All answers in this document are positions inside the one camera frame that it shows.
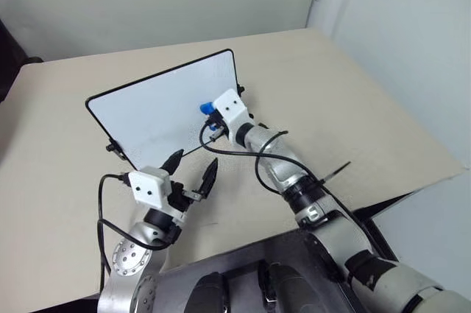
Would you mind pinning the dark rounded shape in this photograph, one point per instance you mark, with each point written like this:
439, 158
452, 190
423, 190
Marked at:
208, 292
287, 287

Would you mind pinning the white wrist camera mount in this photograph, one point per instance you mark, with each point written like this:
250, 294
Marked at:
147, 186
232, 108

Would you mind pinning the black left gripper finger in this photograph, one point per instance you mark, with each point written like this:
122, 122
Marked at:
173, 162
209, 178

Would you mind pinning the black zip tie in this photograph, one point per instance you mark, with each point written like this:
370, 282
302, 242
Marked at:
336, 172

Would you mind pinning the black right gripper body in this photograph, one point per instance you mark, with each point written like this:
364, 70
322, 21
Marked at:
223, 127

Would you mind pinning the white board with black frame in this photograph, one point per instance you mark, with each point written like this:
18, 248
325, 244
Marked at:
154, 114

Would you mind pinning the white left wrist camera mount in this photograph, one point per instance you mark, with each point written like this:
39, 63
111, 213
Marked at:
147, 186

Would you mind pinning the black whiteboard stand clip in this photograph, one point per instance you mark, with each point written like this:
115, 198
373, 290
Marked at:
246, 107
114, 148

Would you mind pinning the blue whiteboard eraser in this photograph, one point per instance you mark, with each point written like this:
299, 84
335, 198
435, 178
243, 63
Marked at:
206, 108

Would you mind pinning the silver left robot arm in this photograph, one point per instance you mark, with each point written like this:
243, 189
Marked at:
125, 254

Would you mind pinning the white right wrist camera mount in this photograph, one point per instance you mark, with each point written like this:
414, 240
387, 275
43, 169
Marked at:
232, 108

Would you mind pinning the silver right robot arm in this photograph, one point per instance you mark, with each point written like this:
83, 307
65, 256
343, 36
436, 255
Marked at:
290, 169

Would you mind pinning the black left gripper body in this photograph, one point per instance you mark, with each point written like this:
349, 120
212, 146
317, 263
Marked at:
178, 197

